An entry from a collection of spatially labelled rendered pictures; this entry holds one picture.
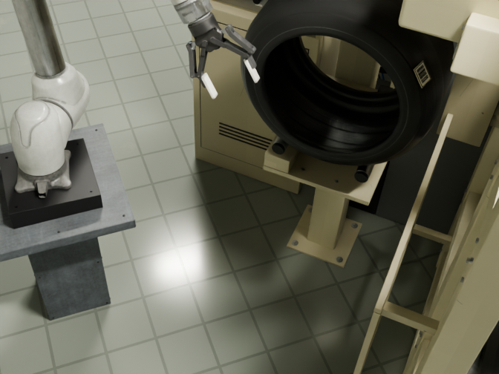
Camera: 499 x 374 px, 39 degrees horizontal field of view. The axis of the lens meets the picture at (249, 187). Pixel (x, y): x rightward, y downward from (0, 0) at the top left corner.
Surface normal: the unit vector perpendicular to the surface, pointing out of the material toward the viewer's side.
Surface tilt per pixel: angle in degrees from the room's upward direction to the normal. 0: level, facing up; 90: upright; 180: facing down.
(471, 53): 72
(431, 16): 90
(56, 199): 3
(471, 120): 90
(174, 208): 0
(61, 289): 90
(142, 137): 0
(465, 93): 90
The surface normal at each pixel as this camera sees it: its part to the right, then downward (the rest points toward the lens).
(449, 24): -0.40, 0.68
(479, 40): -0.37, 0.44
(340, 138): -0.07, -0.69
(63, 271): 0.35, 0.71
